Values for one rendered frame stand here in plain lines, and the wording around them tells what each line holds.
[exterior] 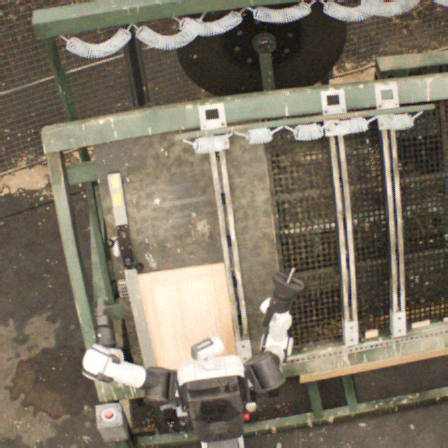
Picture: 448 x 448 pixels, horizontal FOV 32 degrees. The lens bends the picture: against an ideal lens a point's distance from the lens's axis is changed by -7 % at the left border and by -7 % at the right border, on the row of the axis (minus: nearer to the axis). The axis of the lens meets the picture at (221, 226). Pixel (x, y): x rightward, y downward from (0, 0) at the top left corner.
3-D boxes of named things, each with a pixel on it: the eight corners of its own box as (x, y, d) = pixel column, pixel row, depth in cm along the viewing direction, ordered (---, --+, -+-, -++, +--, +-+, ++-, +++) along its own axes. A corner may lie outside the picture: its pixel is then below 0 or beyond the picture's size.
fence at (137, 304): (146, 370, 375) (146, 374, 371) (108, 172, 343) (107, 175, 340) (157, 369, 375) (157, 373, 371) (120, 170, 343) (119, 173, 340)
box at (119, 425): (104, 443, 365) (96, 427, 351) (103, 421, 373) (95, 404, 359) (129, 440, 366) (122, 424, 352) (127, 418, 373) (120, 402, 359)
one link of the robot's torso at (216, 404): (265, 446, 319) (257, 382, 302) (182, 458, 318) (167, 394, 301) (256, 401, 345) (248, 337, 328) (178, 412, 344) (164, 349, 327)
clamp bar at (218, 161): (233, 358, 375) (238, 383, 353) (197, 102, 336) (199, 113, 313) (255, 355, 376) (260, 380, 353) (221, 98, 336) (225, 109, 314)
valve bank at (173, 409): (161, 441, 384) (154, 421, 365) (158, 416, 392) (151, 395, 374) (263, 427, 385) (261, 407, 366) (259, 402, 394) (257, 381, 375)
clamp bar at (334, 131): (339, 341, 376) (348, 364, 354) (315, 87, 337) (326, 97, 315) (359, 337, 377) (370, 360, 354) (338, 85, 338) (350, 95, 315)
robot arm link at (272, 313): (296, 303, 324) (289, 320, 332) (278, 285, 329) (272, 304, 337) (276, 315, 318) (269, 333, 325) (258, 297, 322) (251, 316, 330)
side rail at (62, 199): (95, 370, 380) (94, 381, 369) (49, 145, 343) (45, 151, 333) (107, 369, 380) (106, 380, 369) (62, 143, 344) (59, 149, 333)
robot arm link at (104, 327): (87, 311, 332) (92, 339, 329) (110, 308, 332) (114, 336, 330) (92, 315, 344) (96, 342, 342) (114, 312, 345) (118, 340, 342)
